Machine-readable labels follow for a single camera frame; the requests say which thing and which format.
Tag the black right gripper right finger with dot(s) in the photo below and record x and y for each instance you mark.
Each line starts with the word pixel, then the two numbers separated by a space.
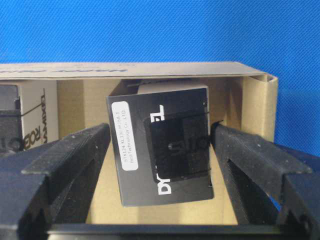
pixel 269 184

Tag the black Dynamixel box with label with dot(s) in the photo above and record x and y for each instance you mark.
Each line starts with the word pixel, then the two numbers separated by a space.
pixel 161 145

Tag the open brown cardboard box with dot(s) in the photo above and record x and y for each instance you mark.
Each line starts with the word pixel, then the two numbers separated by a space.
pixel 240 97

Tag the white Robotis Dynamixel box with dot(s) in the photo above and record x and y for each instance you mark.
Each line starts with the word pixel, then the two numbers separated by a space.
pixel 28 115

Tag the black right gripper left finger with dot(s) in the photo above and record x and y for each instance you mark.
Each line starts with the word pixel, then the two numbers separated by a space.
pixel 51 184

